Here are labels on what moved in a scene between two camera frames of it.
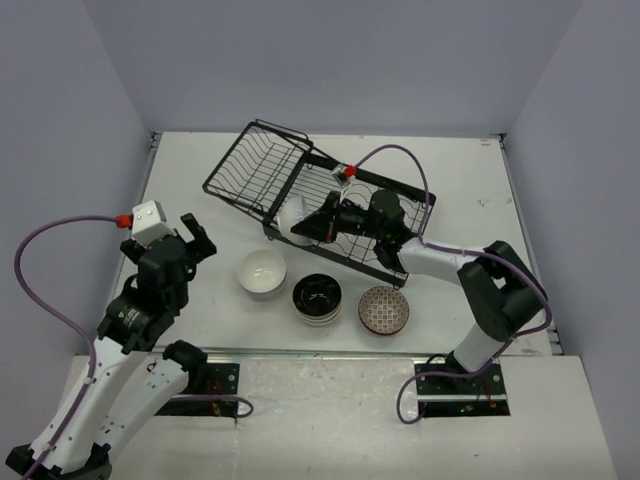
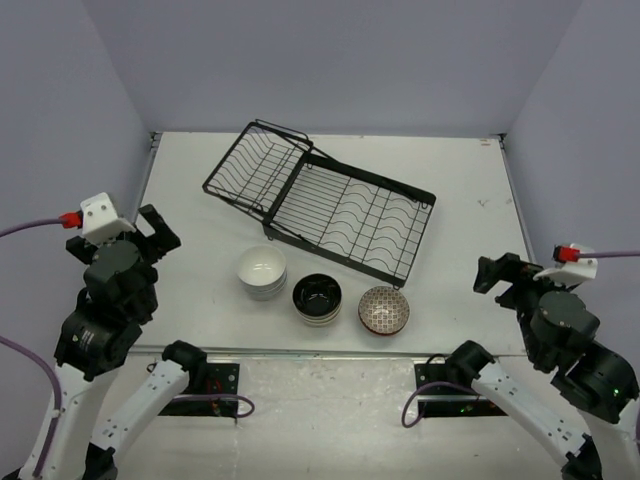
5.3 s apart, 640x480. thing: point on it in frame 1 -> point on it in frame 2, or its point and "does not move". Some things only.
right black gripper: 322,226 -> 510,267
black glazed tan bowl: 317,295 does not move
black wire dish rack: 271,176 does not move
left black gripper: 200,246 -> 163,239
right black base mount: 476,396 does not move
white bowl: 293,210 -> 261,265
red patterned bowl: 384,310 does not move
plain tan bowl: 327,318 does not move
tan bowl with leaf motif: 319,324 does not move
